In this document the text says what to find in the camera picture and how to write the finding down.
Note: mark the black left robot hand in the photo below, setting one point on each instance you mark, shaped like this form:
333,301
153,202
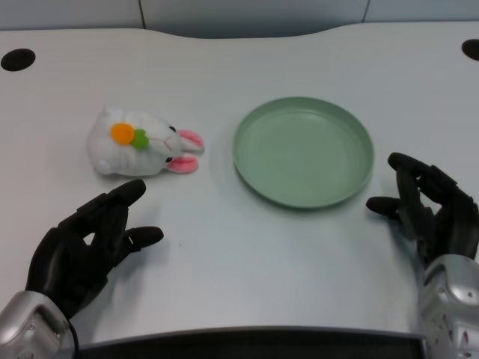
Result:
75,254

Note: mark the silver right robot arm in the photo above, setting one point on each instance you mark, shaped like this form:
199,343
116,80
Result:
453,306

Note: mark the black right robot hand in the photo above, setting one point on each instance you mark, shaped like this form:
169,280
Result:
454,224

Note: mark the green round plate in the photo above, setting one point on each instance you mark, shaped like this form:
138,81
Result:
303,157

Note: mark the white rabbit plush doll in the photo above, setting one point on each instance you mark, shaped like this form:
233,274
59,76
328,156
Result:
112,153

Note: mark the dark robot torso edge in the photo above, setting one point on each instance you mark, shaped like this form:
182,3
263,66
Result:
243,346

